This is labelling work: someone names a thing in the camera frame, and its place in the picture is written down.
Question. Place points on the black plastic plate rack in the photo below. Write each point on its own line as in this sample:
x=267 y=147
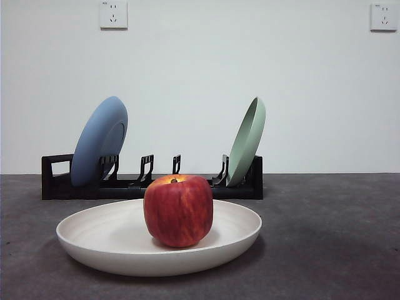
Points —
x=47 y=187

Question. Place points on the green round plate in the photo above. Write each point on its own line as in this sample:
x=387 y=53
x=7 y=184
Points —
x=248 y=143

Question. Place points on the blue round plate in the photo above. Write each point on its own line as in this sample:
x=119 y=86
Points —
x=93 y=140

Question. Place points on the white wall socket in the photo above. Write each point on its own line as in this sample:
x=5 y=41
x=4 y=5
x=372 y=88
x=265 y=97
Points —
x=383 y=17
x=114 y=15

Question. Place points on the pale yellow round plate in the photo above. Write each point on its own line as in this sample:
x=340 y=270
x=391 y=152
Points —
x=109 y=243

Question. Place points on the red apple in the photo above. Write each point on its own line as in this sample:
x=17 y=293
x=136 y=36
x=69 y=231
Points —
x=178 y=212

